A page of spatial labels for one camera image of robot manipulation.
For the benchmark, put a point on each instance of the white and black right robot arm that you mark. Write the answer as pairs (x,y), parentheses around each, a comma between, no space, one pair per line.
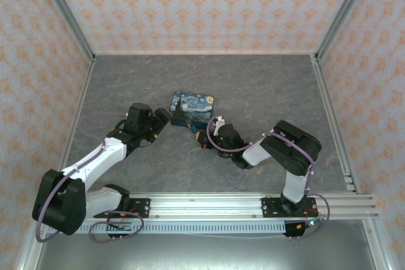
(291,150)

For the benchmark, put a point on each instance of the aluminium frame post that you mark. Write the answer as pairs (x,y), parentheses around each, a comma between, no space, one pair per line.
(345,10)
(66,14)

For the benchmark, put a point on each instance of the aluminium mounting rail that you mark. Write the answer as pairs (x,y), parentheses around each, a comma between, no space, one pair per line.
(205,203)

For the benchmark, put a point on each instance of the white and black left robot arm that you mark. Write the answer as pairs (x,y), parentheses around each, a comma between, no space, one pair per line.
(95,162)

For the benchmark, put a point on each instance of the small electronics board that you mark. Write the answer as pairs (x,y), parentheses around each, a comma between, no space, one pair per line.
(305,225)
(121,226)

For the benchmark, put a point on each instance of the aluminium table side rail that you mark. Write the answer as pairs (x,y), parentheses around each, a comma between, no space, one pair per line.
(332,115)
(77,108)

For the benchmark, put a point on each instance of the starry night print box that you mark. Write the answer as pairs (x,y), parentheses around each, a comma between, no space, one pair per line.
(193,105)

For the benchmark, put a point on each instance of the small padlock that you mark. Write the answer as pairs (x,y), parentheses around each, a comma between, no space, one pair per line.
(192,128)

